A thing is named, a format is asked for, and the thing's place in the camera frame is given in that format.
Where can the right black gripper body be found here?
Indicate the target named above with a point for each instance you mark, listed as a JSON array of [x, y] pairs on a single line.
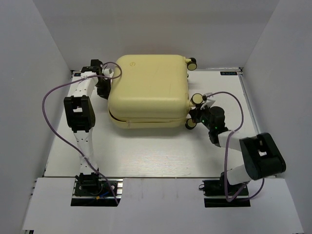
[[203, 115]]

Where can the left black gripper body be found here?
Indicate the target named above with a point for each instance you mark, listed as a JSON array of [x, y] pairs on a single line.
[[103, 87]]

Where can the yellow suitcase with black lining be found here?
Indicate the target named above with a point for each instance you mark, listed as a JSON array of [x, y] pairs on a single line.
[[151, 91]]

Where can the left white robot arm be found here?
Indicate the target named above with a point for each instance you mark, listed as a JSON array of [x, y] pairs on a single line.
[[81, 119]]

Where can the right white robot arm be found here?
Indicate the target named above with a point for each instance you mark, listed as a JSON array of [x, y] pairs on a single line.
[[261, 156]]

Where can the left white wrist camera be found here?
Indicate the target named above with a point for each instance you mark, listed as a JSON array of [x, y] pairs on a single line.
[[108, 72]]

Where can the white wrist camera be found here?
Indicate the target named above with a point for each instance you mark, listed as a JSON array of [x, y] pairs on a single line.
[[108, 72], [208, 100]]

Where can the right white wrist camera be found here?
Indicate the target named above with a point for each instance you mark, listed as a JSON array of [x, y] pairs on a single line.
[[208, 100]]

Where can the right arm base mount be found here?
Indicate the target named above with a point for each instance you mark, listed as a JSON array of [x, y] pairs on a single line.
[[214, 196]]

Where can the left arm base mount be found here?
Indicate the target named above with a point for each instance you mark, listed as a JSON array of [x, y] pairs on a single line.
[[96, 196]]

